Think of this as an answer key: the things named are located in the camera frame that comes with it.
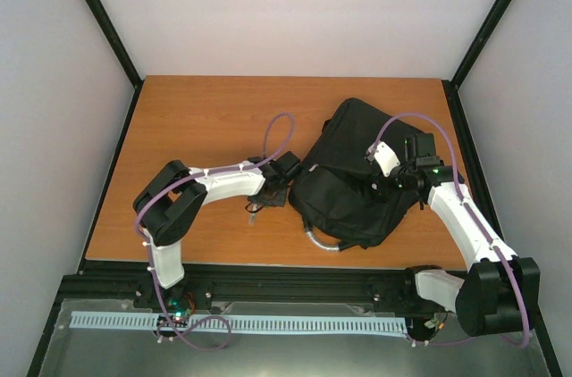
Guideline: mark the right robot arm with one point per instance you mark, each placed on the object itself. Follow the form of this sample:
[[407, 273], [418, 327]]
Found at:
[[499, 294]]

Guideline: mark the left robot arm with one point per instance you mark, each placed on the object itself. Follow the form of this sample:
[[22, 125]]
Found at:
[[167, 207]]

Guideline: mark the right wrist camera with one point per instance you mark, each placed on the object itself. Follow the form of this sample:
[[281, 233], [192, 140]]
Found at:
[[384, 156]]

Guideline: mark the black mounting rail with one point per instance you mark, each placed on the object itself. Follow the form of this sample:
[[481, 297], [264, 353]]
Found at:
[[207, 284]]

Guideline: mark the black frame post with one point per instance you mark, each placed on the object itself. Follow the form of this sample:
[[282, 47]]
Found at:
[[478, 43], [114, 40]]

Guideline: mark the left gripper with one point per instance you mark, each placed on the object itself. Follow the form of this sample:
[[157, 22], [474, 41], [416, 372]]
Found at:
[[280, 201]]

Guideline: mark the black student backpack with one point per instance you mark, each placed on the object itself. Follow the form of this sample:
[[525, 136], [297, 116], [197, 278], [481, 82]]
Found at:
[[338, 191]]

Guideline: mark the light blue cable duct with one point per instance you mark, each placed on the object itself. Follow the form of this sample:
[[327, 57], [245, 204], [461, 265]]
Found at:
[[242, 324]]

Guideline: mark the right black frame post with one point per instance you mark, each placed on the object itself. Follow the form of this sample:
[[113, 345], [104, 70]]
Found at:
[[478, 43]]

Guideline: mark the left black frame post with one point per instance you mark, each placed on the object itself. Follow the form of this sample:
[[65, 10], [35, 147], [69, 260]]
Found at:
[[114, 40]]

